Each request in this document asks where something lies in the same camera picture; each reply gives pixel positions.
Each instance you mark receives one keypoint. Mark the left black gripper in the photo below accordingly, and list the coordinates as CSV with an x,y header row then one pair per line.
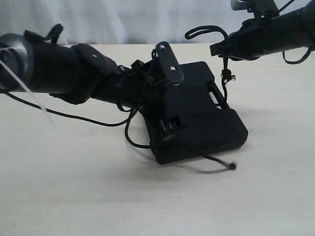
x,y
174,119

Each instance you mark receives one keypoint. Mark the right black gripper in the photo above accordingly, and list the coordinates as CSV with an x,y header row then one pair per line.
x,y
244,44

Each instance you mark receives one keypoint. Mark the black plastic carrying case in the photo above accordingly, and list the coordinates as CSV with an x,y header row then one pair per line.
x,y
212,125

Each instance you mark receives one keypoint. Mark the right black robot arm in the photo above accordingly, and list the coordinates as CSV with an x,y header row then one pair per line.
x,y
268,32

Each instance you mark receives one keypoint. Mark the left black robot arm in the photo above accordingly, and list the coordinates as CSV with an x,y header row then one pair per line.
x,y
80,72

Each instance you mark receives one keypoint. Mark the white backdrop curtain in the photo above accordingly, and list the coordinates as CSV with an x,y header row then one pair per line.
x,y
118,21

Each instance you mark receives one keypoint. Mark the white zip tie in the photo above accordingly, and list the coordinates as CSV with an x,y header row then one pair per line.
x,y
14,76

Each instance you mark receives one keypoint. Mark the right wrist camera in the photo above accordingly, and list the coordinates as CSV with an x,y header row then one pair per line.
x,y
260,8

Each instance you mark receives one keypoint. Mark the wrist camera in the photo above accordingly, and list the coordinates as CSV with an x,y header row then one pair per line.
x,y
166,69
260,8

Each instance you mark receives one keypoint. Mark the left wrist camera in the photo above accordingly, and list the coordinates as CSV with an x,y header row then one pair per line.
x,y
166,69

